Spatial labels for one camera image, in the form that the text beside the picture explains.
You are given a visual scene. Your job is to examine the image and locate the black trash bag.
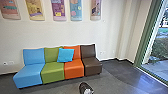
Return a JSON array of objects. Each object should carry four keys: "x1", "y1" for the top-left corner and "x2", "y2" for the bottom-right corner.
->
[{"x1": 78, "y1": 81, "x2": 95, "y2": 94}]

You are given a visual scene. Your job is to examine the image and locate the green bushes outside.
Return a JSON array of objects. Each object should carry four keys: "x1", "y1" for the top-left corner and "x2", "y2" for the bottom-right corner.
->
[{"x1": 150, "y1": 28, "x2": 168, "y2": 63}]

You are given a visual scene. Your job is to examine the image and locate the brown sofa seat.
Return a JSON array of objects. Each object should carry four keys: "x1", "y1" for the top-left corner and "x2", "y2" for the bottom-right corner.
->
[{"x1": 79, "y1": 43, "x2": 104, "y2": 77}]

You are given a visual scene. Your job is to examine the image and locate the blue square cushion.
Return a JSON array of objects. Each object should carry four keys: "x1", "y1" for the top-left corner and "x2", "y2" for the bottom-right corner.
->
[{"x1": 56, "y1": 47, "x2": 75, "y2": 64}]

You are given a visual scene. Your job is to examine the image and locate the orange sofa seat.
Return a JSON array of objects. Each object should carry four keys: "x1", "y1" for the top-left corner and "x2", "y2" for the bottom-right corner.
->
[{"x1": 62, "y1": 45, "x2": 85, "y2": 80}]

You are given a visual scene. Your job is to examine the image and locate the green sofa seat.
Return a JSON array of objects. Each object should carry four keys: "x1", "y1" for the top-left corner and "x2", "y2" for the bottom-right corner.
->
[{"x1": 40, "y1": 46, "x2": 66, "y2": 85}]

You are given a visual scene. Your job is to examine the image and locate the blue sofa seat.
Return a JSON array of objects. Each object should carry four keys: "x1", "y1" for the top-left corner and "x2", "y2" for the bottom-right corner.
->
[{"x1": 12, "y1": 48, "x2": 47, "y2": 90}]

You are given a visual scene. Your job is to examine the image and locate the white double wall outlet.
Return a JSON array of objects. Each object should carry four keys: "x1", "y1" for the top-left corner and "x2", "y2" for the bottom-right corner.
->
[
  {"x1": 2, "y1": 60, "x2": 15, "y2": 66},
  {"x1": 99, "y1": 50, "x2": 106, "y2": 56}
]

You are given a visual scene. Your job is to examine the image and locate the light blue wall poster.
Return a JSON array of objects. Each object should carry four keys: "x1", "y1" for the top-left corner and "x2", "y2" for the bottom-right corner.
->
[{"x1": 69, "y1": 0, "x2": 83, "y2": 22}]

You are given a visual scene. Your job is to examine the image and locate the beige purple wall poster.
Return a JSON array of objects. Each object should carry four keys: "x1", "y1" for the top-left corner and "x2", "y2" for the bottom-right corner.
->
[{"x1": 89, "y1": 0, "x2": 103, "y2": 22}]

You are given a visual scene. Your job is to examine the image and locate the yellow wall poster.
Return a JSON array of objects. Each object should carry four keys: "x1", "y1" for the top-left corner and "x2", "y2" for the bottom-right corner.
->
[{"x1": 24, "y1": 0, "x2": 46, "y2": 22}]

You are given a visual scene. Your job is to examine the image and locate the orange wall poster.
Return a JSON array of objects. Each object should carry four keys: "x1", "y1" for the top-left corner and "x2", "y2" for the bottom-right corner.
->
[{"x1": 0, "y1": 0, "x2": 22, "y2": 20}]

